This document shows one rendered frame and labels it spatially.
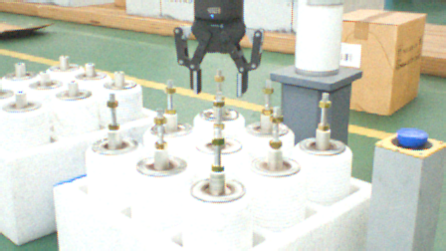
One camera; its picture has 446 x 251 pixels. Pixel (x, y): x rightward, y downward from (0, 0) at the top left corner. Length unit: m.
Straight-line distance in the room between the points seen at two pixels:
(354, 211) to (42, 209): 0.61
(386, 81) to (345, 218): 1.11
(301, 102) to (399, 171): 0.46
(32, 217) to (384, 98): 1.23
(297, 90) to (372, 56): 0.80
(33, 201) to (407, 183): 0.72
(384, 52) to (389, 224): 1.19
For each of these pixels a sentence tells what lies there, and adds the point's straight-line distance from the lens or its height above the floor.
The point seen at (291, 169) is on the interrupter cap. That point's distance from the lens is 0.86.
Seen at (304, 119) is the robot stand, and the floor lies 0.21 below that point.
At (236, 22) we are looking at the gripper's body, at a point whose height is 0.45.
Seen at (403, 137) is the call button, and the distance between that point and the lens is 0.80.
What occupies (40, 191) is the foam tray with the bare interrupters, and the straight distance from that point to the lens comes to 1.21.
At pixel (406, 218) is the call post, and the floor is 0.22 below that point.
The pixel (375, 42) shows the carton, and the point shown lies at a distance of 1.98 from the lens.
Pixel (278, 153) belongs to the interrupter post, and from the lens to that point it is 0.86.
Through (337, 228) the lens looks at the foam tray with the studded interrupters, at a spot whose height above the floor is 0.16.
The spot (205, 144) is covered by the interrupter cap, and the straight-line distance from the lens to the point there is 0.95.
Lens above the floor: 0.58
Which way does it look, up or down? 19 degrees down
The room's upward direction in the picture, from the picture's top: straight up
